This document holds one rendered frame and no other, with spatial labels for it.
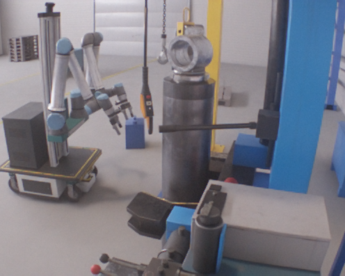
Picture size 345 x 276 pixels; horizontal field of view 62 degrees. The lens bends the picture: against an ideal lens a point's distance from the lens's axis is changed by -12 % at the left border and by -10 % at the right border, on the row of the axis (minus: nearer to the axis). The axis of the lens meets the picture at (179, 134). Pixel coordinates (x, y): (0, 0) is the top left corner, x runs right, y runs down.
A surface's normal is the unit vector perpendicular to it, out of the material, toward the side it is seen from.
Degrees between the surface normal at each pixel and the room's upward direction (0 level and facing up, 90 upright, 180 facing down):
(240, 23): 90
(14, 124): 90
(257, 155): 90
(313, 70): 90
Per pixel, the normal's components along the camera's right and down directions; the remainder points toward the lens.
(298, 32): -0.29, 0.34
